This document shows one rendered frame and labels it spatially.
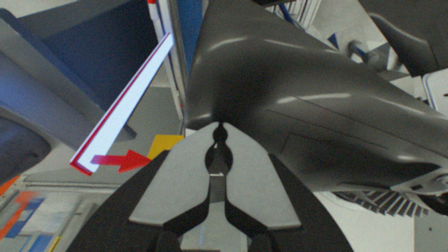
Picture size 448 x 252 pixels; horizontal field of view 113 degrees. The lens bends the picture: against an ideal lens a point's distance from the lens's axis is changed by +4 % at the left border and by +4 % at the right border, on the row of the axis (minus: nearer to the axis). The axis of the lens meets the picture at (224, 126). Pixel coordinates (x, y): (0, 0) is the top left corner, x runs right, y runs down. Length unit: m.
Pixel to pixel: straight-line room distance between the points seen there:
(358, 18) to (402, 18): 1.27
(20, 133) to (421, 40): 0.61
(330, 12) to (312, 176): 1.33
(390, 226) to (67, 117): 0.80
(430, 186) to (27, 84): 0.61
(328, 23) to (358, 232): 1.27
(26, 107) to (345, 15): 1.58
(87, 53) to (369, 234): 0.79
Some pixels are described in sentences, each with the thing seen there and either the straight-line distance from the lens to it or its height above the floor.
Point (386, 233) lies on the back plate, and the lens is 0.60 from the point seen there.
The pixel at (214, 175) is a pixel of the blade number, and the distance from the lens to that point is 0.18.
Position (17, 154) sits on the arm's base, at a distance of 0.45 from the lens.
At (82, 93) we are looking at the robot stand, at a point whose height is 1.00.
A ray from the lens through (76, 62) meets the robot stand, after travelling 0.46.
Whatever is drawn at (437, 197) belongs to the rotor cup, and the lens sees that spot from 0.35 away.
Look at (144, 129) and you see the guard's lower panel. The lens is 1.21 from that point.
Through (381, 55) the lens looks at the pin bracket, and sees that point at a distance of 0.45.
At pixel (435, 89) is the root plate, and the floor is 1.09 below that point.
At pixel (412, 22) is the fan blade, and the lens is 0.31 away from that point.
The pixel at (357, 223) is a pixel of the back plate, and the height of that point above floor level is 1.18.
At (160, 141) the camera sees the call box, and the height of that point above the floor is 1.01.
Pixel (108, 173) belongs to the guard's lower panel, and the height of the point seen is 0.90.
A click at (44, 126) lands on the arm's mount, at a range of 0.45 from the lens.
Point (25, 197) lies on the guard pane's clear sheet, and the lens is 1.32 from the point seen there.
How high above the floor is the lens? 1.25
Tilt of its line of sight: 41 degrees down
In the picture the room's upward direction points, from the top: 179 degrees counter-clockwise
